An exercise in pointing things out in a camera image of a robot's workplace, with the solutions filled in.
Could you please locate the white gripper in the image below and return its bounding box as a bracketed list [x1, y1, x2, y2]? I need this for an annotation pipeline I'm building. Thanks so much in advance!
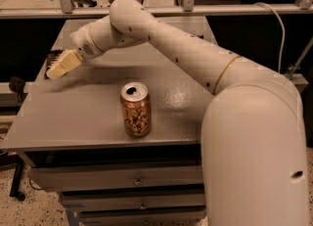
[46, 27, 95, 79]

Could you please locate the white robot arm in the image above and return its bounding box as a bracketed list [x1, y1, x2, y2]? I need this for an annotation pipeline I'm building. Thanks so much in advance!
[47, 0, 310, 226]

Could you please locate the orange soda can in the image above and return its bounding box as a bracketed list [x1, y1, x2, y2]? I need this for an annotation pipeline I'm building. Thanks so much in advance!
[120, 82, 152, 137]

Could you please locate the grey drawer cabinet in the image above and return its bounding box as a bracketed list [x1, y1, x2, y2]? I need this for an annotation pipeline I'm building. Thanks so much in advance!
[0, 16, 219, 226]

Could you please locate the black cart leg with wheel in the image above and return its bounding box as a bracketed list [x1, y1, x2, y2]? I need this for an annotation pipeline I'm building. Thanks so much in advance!
[0, 152, 25, 202]

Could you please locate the top grey drawer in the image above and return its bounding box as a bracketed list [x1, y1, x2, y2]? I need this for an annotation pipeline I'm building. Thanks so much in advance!
[27, 165, 203, 192]

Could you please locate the grey drawer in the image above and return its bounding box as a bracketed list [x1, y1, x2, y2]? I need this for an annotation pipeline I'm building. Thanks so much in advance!
[61, 191, 205, 211]
[27, 165, 203, 192]
[79, 206, 205, 226]

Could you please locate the middle grey drawer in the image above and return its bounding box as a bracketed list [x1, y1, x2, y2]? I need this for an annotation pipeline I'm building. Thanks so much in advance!
[61, 191, 205, 211]

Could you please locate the bottom grey drawer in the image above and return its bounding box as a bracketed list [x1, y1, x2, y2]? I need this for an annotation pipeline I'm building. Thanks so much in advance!
[79, 206, 205, 226]

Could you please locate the black cable bundle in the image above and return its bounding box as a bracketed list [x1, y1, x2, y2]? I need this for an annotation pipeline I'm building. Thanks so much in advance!
[8, 76, 26, 103]

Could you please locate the metal railing frame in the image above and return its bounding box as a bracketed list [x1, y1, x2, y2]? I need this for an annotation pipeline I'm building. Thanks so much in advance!
[0, 0, 313, 19]

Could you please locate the white cable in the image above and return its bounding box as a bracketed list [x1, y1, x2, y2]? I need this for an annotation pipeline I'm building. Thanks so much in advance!
[253, 2, 287, 74]

